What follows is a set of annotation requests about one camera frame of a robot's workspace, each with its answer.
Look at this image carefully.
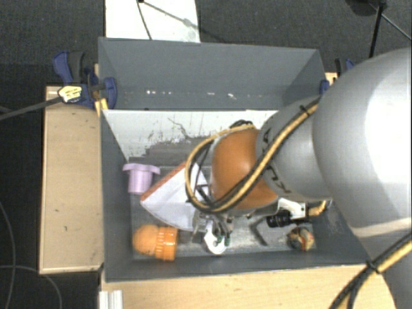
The pale purple plastic cup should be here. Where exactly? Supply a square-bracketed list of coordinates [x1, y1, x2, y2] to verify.
[122, 162, 161, 195]

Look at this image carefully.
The multicoloured small ball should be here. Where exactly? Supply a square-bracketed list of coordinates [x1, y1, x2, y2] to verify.
[286, 226, 315, 252]

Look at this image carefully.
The pale wood board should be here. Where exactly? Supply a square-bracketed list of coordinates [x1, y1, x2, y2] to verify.
[38, 85, 105, 275]

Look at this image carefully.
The black cylinder on white bracket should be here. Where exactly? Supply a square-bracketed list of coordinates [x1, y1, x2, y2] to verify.
[265, 197, 328, 229]

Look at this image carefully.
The grey metal bin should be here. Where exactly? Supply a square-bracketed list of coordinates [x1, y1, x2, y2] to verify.
[97, 36, 371, 283]

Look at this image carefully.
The orange ribbed plastic bottle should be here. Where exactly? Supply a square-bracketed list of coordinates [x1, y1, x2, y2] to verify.
[131, 224, 179, 263]

